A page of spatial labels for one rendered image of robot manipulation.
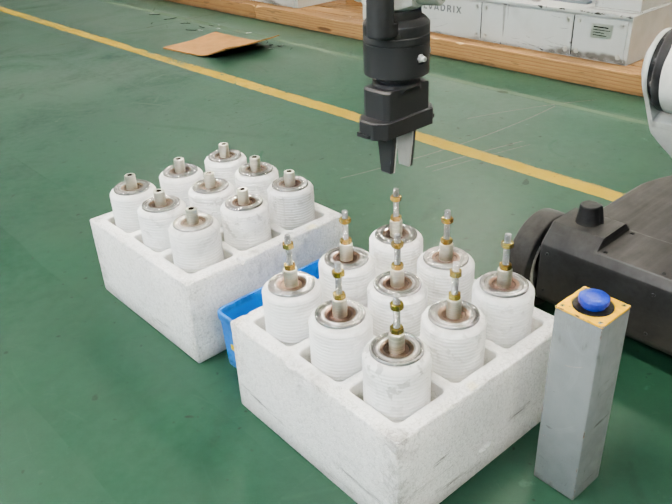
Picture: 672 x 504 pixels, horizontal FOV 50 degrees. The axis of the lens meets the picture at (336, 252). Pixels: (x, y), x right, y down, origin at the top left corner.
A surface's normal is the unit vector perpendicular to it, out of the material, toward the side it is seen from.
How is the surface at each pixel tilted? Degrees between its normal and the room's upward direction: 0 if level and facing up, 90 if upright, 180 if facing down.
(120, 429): 0
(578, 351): 90
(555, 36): 90
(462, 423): 90
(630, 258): 0
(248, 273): 90
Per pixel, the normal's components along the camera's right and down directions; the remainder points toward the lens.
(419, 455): 0.65, 0.35
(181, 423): -0.04, -0.87
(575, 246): -0.55, -0.36
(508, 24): -0.73, 0.36
